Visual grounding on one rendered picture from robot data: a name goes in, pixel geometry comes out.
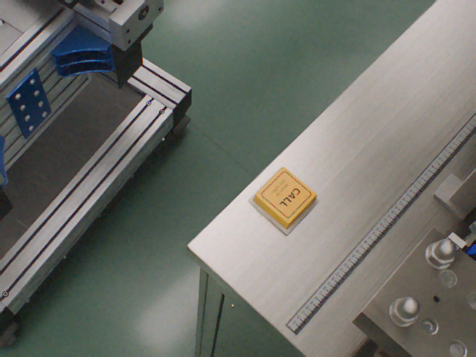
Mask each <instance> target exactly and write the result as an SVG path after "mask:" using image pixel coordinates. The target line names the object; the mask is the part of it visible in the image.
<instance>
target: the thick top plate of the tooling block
mask: <svg viewBox="0 0 476 357"><path fill-rule="evenodd" d="M442 239H446V237H445V236H443V235H442V234H441V233H440V232H439V231H438V230H437V229H435V228H432V229H431V230H430V231H429V232H428V233H427V234H426V235H425V236H424V237H423V238H422V239H421V240H420V241H419V243H418V244H417V245H416V246H415V247H414V249H413V250H412V251H411V252H410V254H409V255H408V256H407V257H406V258H405V259H404V260H403V261H402V263H401V264H400V265H399V266H398V267H397V269H396V270H395V271H394V272H393V273H392V275H391V276H389V278H388V279H387V280H386V281H385V283H384V284H383V285H382V286H381V287H380V289H379V290H378V291H377V292H376V293H375V294H374V296H372V298H371V299H370V300H369V301H368V302H367V304H366V305H365V306H364V307H363V309H362V310H361V311H360V312H359V313H358V314H357V316H355V318H354V319H353V320H352V323H353V324H355V325H356V326H357V327H358V328H359V329H360V330H361V331H362V332H363V333H364V334H365V335H367V336H368V337H369V338H370V339H371V340H372V341H374V342H375V343H376V344H377V345H378V346H379V347H381V348H382V349H383V350H384V351H385V352H386V353H387V354H388V355H389V356H390V357H476V262H475V261H474V260H473V259H472V258H471V257H470V256H469V255H467V254H466V253H465V252H463V251H462V250H461V249H460V250H459V251H458V252H457V253H456V254H455V255H454V261H453V262H451V265H450V266H449V267H448V268H445V269H442V270H438V269H435V268H432V267H431V266H430V265H429V264H428V263H427V261H426V259H425V250H426V248H427V247H428V246H429V245H431V244H433V243H434V242H439V241H440V240H442ZM407 296H408V297H413V298H415V299H417V300H418V302H419V305H420V310H419V313H418V318H417V319H416V320H415V321H414V323H413V324H411V325H410V326H409V327H399V326H397V325H395V324H394V323H393V322H392V321H391V319H390V318H389V315H388V308H389V305H390V304H391V303H392V302H393V301H394V300H396V299H400V298H404V297H407Z"/></svg>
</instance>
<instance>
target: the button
mask: <svg viewBox="0 0 476 357"><path fill-rule="evenodd" d="M316 196H317V193H316V192H314V191H313V190H312V189H311V188H310V187H308V186H307V185H306V184H304V183H303V182H302V181H301V180H300V179H299V178H298V177H297V176H295V175H294V174H293V173H292V172H290V171H289V170H288V169H287V168H285V167H282V168H281V169H280V170H279V171H278V172H277V173H276V174H275V175H274V176H273V177H272V178H271V179H270V180H269V181H268V182H267V183H266V184H265V185H264V186H263V187H262V188H261V189H260V190H259V191H258V192H257V193H256V194H255V197H254V201H255V202H256V203H257V204H258V205H259V206H260V207H261V208H263V209H264V210H265V211H266V212H267V213H269V214H270V215H271V216H272V217H273V218H274V219H276V220H277V221H278V222H279V223H280V224H281V225H282V226H283V227H284V228H289V227H290V225H291V224H292V223H293V222H294V221H295V220H296V219H297V218H298V217H299V216H300V215H301V214H302V213H303V212H304V211H305V210H306V209H307V208H308V207H309V206H310V205H311V204H312V203H313V202H314V201H315V198H316Z"/></svg>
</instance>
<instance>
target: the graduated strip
mask: <svg viewBox="0 0 476 357"><path fill-rule="evenodd" d="M475 133H476V112H475V113H474V115H473V116H472V117H471V118H470V119H469V120H468V122H467V123H466V124H465V125H464V126H463V127H462V128H461V130H460V131H459V132H458V133H457V134H456V135H455V136H454V137H453V138H452V139H451V140H450V141H449V143H448V144H447V145H446V146H445V147H444V148H443V149H442V151H441V152H440V153H439V154H438V155H437V156H436V158H435V159H434V160H433V161H432V162H431V163H430V164H429V165H428V166H427V167H426V168H425V169H424V170H423V171H422V173H421V174H420V175H419V176H418V177H417V178H416V180H415V181H414V182H413V183H412V184H411V185H410V187H409V188H408V189H407V190H406V191H405V192H404V193H403V194H402V195H401V196H400V197H399V198H398V199H397V201H396V202H395V203H394V204H393V205H392V206H391V207H390V209H389V210H388V211H387V212H386V213H385V214H384V216H383V217H382V218H381V219H380V220H379V221H378V222H377V223H376V224H375V225H374V226H373V227H372V229H371V230H370V231H369V232H368V233H367V234H366V235H365V237H364V238H363V239H362V240H361V241H360V242H359V244H358V245H357V246H356V247H355V248H354V249H353V250H352V251H351V252H350V253H349V254H348V255H347V256H346V258H345V259H344V260H343V261H342V262H341V263H340V265H339V266H338V267H337V268H336V269H335V270H334V271H333V273H331V275H330V276H328V278H327V279H326V280H325V281H324V282H323V283H322V284H321V286H320V287H319V288H318V289H317V290H316V291H315V292H314V294H313V295H312V296H311V297H310V298H309V299H308V301H307V302H305V304H304V305H302V307H301V308H300V309H299V310H298V311H297V312H296V313H295V315H294V316H293V317H292V318H291V319H290V320H289V322H288V323H287V324H286V326H287V327H288V328H289V329H290V330H291V331H292V332H293V333H294V334H295V335H298V333H299V332H300V331H301V330H302V329H303V328H304V327H305V326H306V325H307V324H308V323H309V321H310V320H311V319H312V318H313V317H314V315H315V314H316V313H317V312H318V311H319V310H320V308H321V307H322V306H323V305H324V304H325V303H326V302H327V301H328V300H329V299H330V297H331V296H332V295H333V294H334V293H335V292H336V290H337V289H338V288H339V287H340V286H341V284H342V283H343V282H344V281H345V280H346V279H347V278H348V277H349V276H350V275H351V274H352V273H353V271H354V270H355V269H356V268H357V267H358V265H359V264H360V263H361V262H362V261H363V260H364V258H365V257H366V256H367V255H368V254H369V253H370V252H371V251H372V250H373V249H374V248H375V246H376V245H377V244H378V243H379V242H380V240H381V239H382V238H383V237H384V236H385V234H386V233H387V232H388V231H389V230H390V229H391V228H392V227H393V226H394V225H395V224H396V222H397V221H398V220H399V219H400V218H401V217H402V215H403V214H404V213H405V212H406V211H407V210H408V208H409V207H410V206H411V205H412V204H413V203H414V202H415V201H416V200H417V199H418V198H419V196H420V195H421V194H422V193H423V192H424V190H425V189H426V188H427V187H428V186H429V185H430V183H431V182H432V181H433V180H435V178H436V177H437V176H438V175H439V174H440V173H441V171H442V170H443V169H444V168H445V167H446V165H447V164H448V163H449V162H450V161H451V160H452V159H453V157H455V156H456V154H457V153H458V152H459V151H460V150H461V149H462V148H463V146H464V145H465V144H466V143H467V142H468V141H469V139H470V138H471V137H472V136H473V135H474V134H475Z"/></svg>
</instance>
